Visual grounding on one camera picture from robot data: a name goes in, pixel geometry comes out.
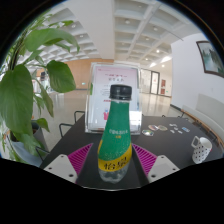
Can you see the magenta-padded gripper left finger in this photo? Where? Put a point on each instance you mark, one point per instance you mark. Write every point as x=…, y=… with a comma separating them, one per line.
x=61, y=166

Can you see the white dotted mug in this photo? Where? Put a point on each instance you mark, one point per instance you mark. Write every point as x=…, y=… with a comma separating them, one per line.
x=201, y=151

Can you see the green leafy potted plant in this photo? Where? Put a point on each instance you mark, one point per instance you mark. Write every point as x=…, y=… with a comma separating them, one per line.
x=16, y=96

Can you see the black metal chair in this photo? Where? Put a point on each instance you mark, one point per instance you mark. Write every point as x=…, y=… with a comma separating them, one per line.
x=60, y=128
x=75, y=115

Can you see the long white bench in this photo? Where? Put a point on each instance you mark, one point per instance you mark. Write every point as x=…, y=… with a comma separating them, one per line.
x=210, y=110

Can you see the dark-framed glass door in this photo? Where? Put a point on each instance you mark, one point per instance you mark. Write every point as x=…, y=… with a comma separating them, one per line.
x=155, y=82

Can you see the clear acrylic sign stand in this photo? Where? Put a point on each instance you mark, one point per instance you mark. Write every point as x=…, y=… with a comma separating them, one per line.
x=98, y=100

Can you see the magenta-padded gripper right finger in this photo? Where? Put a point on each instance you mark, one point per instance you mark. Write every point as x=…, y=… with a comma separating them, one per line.
x=163, y=166

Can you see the round colourful badge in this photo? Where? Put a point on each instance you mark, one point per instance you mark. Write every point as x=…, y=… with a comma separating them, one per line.
x=153, y=127
x=147, y=132
x=162, y=127

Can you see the green-labelled clear drink bottle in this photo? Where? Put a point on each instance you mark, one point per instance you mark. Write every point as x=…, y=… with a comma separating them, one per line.
x=115, y=140

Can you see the small blue sticker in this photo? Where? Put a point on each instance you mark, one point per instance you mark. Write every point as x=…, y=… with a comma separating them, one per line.
x=185, y=129

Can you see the small white sticker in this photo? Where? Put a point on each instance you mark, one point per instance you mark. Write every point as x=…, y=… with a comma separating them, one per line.
x=180, y=132
x=173, y=125
x=172, y=131

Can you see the recessed ceiling lights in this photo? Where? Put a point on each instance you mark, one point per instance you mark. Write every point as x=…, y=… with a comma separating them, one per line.
x=127, y=21

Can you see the dark-framed landscape painting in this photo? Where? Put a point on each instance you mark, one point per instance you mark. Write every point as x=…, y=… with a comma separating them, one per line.
x=211, y=60

